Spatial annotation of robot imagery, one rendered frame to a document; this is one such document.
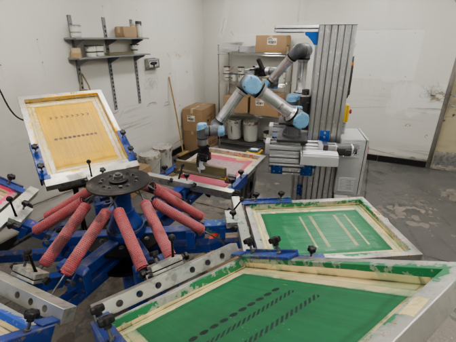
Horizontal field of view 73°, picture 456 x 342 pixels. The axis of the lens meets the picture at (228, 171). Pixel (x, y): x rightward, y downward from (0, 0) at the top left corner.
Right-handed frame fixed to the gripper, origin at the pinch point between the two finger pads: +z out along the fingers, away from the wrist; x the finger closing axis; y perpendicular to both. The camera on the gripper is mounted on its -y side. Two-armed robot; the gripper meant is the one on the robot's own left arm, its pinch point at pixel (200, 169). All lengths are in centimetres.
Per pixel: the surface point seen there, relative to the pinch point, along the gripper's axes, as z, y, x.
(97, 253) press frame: 4, 0, -100
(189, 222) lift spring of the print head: -5, 33, -70
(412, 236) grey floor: 104, 171, 150
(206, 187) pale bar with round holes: 1.2, 16.4, -21.4
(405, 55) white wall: -66, 142, 372
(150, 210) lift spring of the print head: -18, 22, -85
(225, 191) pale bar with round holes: 1.2, 30.2, -21.4
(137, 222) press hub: -3, 8, -79
